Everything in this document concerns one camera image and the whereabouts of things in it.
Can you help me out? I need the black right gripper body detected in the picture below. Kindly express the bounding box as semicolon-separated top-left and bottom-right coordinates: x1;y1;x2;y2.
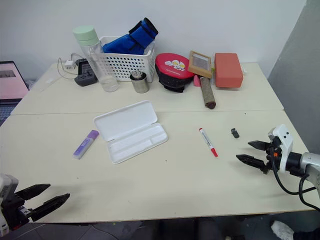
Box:
261;137;282;175

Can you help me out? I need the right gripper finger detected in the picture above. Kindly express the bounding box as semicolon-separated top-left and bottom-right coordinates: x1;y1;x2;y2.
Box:
247;140;270;151
235;154;267;172

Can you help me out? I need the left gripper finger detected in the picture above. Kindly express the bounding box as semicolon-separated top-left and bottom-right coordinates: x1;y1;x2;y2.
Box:
29;193;71;223
15;183;52;201

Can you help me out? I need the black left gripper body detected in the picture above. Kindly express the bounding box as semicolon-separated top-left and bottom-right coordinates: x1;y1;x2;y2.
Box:
0;191;34;231

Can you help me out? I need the white open pencil case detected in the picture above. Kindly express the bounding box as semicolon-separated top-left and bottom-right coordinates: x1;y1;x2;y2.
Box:
92;100;169;165

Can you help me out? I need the red and black oval case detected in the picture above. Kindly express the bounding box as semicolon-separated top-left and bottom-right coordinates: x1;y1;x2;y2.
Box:
154;52;196;93

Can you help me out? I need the white marker with red cap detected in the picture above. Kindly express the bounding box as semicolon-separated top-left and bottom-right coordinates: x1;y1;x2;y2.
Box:
198;127;219;158

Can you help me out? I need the purple highlighter pen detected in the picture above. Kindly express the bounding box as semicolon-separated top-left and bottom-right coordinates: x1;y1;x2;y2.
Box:
72;129;100;160

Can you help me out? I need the brown felt roller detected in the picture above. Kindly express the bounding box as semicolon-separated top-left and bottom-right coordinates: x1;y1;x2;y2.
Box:
199;76;217;110

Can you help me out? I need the white crumpled object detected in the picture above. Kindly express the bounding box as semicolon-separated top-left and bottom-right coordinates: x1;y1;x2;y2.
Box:
271;220;295;240

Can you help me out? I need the orange rectangular block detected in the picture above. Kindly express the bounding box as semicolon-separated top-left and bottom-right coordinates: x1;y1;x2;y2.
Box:
214;52;244;89

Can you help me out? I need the wooden framed brush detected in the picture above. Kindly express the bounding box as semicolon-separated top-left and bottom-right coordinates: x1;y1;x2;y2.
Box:
187;50;213;80

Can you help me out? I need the black handheld game console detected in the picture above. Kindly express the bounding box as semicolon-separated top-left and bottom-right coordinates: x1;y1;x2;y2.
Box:
74;58;99;87

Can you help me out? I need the white charger plug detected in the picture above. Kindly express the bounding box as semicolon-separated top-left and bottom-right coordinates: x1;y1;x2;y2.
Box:
64;59;76;72

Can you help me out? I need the silver metal cylinder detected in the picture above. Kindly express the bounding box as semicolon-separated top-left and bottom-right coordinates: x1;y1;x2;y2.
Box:
129;70;150;94

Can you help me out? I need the white perforated plastic basket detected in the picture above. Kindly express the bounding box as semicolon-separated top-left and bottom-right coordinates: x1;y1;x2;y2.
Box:
93;35;156;83

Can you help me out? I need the clear bottle with green lid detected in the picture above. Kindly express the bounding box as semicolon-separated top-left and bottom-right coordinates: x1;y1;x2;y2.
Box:
72;25;120;93

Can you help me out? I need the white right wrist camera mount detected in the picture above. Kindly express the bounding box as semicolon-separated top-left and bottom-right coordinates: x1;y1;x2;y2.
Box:
267;124;294;175

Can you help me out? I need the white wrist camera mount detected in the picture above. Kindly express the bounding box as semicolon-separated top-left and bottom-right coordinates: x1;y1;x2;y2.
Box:
0;173;20;236
267;124;294;175

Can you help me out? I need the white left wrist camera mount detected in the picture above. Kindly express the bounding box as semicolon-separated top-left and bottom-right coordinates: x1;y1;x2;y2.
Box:
0;173;20;236

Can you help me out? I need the white charger cable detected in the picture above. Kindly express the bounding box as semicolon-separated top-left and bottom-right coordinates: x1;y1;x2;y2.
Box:
57;52;83;81

